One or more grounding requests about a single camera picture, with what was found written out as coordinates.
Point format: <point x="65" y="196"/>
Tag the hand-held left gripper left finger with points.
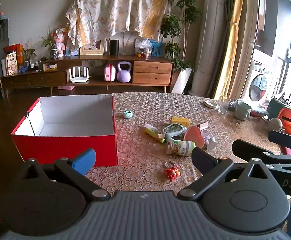
<point x="85" y="160"/>

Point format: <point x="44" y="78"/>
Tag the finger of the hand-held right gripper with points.
<point x="285" y="138"/>
<point x="250" y="150"/>

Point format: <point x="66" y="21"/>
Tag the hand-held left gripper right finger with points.
<point x="202" y="162"/>

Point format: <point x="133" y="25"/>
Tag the green-lidded white bottle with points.
<point x="180" y="148"/>

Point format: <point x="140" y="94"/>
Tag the pink heart-shaped box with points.
<point x="194" y="135"/>

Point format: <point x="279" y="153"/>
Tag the red cardboard box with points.
<point x="60" y="147"/>

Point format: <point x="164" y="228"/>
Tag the small yellow box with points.
<point x="180" y="121"/>

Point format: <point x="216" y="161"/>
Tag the white and green tube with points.
<point x="154" y="133"/>

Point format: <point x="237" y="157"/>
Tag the grey round pouch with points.
<point x="275" y="124"/>

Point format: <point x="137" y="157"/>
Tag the green pen holder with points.
<point x="275" y="108"/>

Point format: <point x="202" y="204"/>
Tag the green mug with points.
<point x="243" y="110"/>

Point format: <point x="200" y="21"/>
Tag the clear drinking glass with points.
<point x="223" y="105"/>

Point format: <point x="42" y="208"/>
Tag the white small dish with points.
<point x="211" y="103"/>

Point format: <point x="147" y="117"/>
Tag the white washing machine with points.
<point x="259" y="85"/>

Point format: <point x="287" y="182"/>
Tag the small teal round object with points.
<point x="127" y="114"/>

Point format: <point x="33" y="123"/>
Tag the pink flat box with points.
<point x="66" y="87"/>

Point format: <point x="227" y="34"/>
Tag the white router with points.
<point x="78" y="76"/>

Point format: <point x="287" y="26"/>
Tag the white planter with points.
<point x="181" y="80"/>

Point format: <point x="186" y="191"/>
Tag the pink toy suitcase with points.
<point x="109" y="73"/>

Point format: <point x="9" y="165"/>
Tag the purple kettlebell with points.
<point x="123" y="73"/>

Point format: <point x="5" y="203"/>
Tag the white and brown small box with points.
<point x="50" y="66"/>

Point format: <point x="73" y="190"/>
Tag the wooden media cabinet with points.
<point x="150" y="67"/>

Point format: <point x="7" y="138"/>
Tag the yellow curtain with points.
<point x="231" y="42"/>

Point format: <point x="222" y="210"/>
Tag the blue cloth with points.
<point x="23" y="69"/>

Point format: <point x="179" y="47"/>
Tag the black cylinder speaker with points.
<point x="114" y="47"/>

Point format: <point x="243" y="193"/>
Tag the grey standing air conditioner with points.
<point x="210" y="37"/>

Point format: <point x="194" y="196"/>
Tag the brown and white snack bag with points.
<point x="11" y="63"/>

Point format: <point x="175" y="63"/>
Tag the small grassy potted plant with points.
<point x="29" y="52"/>

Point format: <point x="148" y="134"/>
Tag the pink doll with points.
<point x="59" y="41"/>

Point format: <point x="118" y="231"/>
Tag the blue packet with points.
<point x="156" y="48"/>

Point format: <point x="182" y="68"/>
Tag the small leafy potted plant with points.
<point x="49" y="42"/>

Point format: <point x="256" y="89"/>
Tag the grey cushion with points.
<point x="128" y="42"/>

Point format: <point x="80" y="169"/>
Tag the clear plastic bag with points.
<point x="143" y="47"/>

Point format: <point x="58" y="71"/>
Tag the red and orange box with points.
<point x="14" y="48"/>

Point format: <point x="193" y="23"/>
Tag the tall green houseplant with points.
<point x="183" y="10"/>

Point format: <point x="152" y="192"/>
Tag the floral draped cloth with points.
<point x="115" y="7"/>

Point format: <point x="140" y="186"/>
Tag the cream picture frame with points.
<point x="91" y="47"/>

